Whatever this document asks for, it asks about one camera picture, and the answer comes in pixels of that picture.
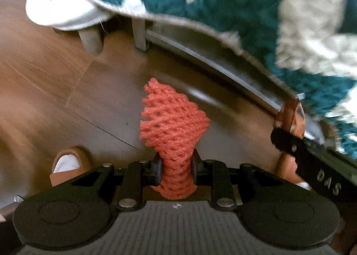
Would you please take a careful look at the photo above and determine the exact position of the metal bed frame rail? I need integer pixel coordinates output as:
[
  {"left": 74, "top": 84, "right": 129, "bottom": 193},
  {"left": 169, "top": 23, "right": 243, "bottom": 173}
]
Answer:
[{"left": 132, "top": 18, "right": 289, "bottom": 114}]

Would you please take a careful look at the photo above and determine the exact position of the orange foam fruit net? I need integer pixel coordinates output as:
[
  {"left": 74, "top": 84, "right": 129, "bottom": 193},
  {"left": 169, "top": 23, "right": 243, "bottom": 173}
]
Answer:
[{"left": 139, "top": 78, "right": 211, "bottom": 200}]

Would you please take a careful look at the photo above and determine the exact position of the white round stool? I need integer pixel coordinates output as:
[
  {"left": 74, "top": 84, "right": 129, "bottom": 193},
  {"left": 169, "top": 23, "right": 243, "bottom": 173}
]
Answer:
[{"left": 25, "top": 0, "right": 115, "bottom": 56}]

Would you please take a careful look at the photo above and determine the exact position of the brown snack wrapper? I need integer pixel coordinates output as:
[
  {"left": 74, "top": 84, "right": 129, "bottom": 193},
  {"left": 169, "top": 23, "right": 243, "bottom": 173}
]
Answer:
[{"left": 274, "top": 97, "right": 314, "bottom": 191}]

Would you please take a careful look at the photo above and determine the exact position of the brown slipper with white sock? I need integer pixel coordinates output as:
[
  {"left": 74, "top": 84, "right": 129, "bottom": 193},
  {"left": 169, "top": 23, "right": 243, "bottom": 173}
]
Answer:
[{"left": 50, "top": 147, "right": 93, "bottom": 187}]

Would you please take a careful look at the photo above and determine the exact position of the teal white chevron blanket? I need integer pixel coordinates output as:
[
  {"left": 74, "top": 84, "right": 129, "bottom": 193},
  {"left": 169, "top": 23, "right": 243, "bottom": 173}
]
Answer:
[{"left": 91, "top": 0, "right": 356, "bottom": 157}]

